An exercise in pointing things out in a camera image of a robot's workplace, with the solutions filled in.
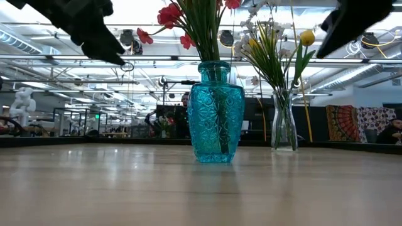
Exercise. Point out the white purple patterned cloth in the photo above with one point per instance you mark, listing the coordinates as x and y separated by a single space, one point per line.
375 117

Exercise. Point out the background vase with flowers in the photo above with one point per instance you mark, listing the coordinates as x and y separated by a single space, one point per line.
165 124

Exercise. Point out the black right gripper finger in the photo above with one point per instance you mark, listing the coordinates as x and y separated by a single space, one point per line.
336 34

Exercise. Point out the white robot figure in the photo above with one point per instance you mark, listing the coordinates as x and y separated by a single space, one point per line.
22 103

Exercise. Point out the orange mandala tapestry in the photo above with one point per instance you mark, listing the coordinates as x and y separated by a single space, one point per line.
342 124

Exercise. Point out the white blossom spray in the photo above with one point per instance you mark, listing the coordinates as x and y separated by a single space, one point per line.
267 59

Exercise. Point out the yellow tulip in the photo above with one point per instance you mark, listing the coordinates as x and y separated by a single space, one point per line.
307 37
253 42

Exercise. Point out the person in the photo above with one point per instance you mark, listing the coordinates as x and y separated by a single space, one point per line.
183 119
391 132

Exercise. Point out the black table frame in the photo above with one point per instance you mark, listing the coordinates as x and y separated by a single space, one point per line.
47 141

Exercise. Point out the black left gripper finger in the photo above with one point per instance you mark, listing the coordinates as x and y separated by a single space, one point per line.
103 55
108 39

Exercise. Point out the red flower bunch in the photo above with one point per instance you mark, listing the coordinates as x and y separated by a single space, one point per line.
204 31
169 15

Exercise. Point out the blue cut-glass vase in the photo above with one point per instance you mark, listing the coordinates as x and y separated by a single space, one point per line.
216 119

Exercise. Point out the clear glass vase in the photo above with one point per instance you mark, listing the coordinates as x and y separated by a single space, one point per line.
284 125

